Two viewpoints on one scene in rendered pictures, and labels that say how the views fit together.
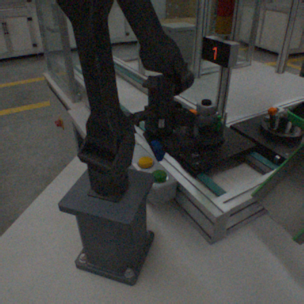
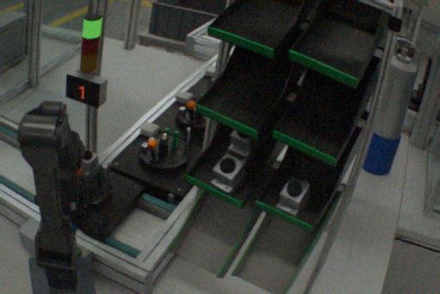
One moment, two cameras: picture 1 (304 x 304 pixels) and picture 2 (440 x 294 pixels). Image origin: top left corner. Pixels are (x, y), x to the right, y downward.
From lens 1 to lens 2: 0.56 m
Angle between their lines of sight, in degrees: 35
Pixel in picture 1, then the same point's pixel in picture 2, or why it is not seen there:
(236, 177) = (137, 229)
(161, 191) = not seen: hidden behind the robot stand
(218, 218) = (146, 277)
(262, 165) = (157, 209)
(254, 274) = not seen: outside the picture
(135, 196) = (86, 282)
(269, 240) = (192, 280)
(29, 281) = not seen: outside the picture
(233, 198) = (149, 254)
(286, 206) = (201, 251)
